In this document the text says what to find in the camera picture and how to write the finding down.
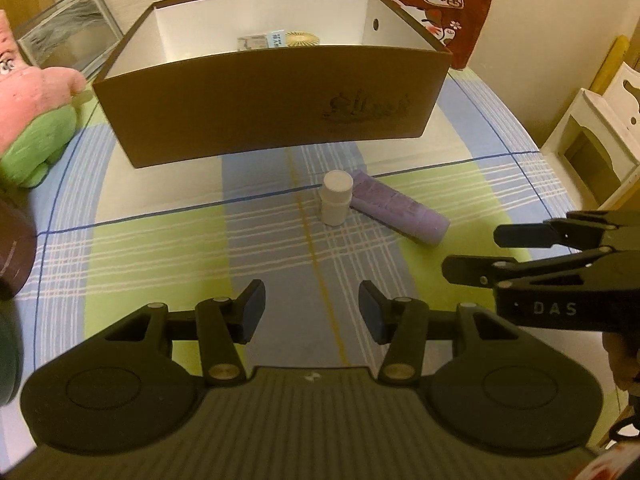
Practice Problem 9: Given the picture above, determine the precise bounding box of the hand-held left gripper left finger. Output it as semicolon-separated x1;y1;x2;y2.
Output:
104;280;266;386

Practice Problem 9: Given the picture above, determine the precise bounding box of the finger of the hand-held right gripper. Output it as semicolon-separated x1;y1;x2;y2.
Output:
494;211;640;250
442;246;618;288

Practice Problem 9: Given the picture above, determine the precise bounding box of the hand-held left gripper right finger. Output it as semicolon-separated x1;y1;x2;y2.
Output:
359;280;521;386

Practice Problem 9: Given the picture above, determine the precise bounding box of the purple tube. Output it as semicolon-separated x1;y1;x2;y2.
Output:
348;170;448;247

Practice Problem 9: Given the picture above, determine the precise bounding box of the small white bottle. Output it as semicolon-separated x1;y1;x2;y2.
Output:
320;170;353;227

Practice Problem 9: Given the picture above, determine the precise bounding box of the brown storage box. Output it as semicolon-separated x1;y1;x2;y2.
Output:
92;0;453;170

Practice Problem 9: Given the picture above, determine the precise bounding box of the person's right hand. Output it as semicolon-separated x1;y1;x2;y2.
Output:
602;332;640;391

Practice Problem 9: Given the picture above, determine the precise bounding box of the white wooden chair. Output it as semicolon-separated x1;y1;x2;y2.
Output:
540;47;640;206

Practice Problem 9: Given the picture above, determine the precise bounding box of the red white clothing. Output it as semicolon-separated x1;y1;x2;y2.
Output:
575;440;640;480

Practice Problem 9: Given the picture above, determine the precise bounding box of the brown thermos canister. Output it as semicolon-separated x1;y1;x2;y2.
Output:
0;195;38;301

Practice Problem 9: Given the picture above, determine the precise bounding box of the green lidded glass jar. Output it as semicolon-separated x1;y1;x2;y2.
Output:
0;300;26;406

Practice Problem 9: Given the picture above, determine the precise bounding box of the pink starfish plush toy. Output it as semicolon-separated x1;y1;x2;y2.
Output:
0;10;86;190

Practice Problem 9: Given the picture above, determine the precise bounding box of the black strap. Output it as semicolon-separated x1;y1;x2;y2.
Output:
607;412;640;445

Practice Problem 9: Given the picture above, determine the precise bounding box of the grey picture frame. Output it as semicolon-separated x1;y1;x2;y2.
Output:
15;0;125;81

